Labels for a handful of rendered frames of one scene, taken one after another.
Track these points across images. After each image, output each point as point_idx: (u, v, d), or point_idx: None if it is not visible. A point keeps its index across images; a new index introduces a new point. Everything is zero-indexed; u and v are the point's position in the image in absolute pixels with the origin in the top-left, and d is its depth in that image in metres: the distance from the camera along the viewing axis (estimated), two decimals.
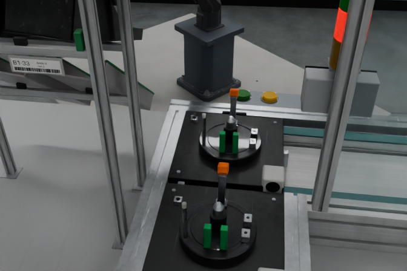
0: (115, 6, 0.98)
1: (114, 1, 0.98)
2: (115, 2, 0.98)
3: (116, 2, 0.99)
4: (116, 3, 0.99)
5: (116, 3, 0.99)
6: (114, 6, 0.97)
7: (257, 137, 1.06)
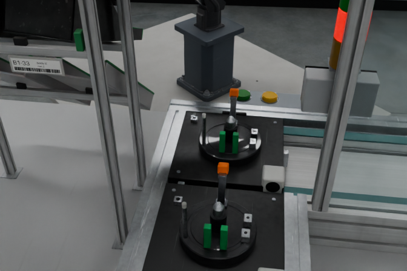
0: (115, 6, 0.98)
1: (114, 1, 0.98)
2: (115, 2, 0.98)
3: (116, 2, 0.99)
4: (116, 3, 0.99)
5: (116, 3, 0.99)
6: (114, 6, 0.97)
7: (257, 137, 1.06)
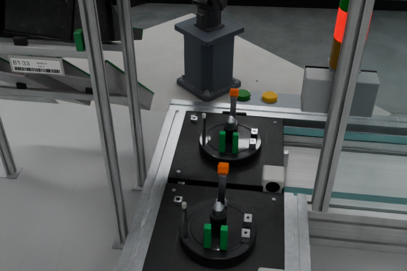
0: (115, 6, 0.98)
1: (114, 1, 0.98)
2: (115, 2, 0.98)
3: (116, 2, 0.99)
4: (116, 3, 0.99)
5: (116, 3, 0.99)
6: (114, 6, 0.97)
7: (257, 137, 1.06)
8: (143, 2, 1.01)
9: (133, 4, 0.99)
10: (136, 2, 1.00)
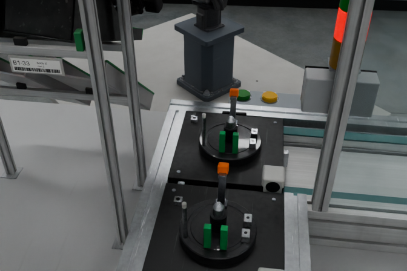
0: (115, 6, 0.98)
1: (114, 1, 0.98)
2: (115, 2, 0.98)
3: (116, 2, 0.99)
4: (116, 3, 0.99)
5: (116, 3, 0.99)
6: (114, 6, 0.97)
7: (257, 137, 1.06)
8: (134, 13, 1.00)
9: None
10: None
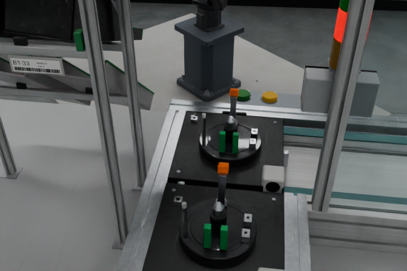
0: None
1: None
2: None
3: None
4: None
5: None
6: None
7: (257, 137, 1.06)
8: None
9: None
10: None
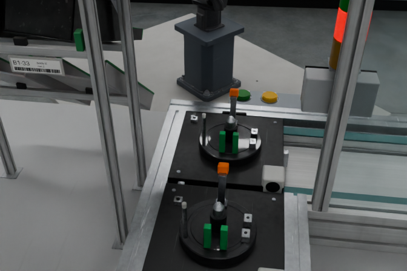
0: None
1: None
2: None
3: None
4: None
5: None
6: None
7: (257, 137, 1.06)
8: None
9: None
10: None
